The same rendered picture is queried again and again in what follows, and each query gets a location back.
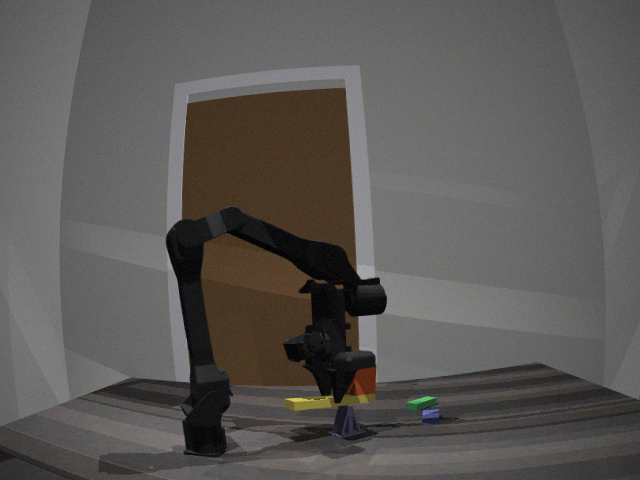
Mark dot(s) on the yellow bar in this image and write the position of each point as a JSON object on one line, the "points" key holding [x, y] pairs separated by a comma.
{"points": [[360, 390]]}

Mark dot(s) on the green flat bar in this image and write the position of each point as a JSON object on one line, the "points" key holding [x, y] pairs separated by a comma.
{"points": [[421, 403]]}

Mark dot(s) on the blue rectangular block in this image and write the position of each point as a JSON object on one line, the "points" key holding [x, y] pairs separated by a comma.
{"points": [[430, 417]]}

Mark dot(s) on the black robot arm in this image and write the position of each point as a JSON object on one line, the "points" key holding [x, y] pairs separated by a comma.
{"points": [[209, 385]]}

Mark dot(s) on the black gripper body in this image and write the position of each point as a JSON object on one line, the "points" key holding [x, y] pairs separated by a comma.
{"points": [[344, 358]]}

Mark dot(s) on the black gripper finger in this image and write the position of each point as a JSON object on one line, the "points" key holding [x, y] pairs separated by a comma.
{"points": [[340, 381], [323, 380]]}

